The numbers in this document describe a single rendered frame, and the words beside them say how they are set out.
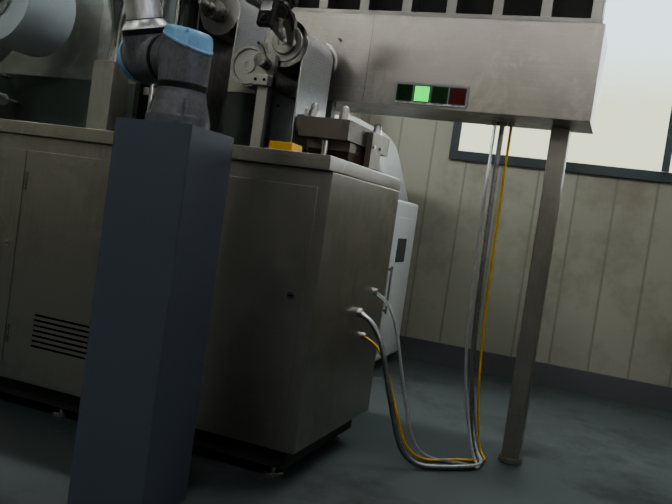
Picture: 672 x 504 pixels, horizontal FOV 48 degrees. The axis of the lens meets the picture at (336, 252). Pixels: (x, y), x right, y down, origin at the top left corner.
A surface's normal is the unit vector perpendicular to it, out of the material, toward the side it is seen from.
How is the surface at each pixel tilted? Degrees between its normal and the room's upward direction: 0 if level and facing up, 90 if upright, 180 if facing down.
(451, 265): 90
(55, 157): 90
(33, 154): 90
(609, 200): 90
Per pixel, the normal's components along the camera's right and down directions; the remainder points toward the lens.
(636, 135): -0.33, 0.00
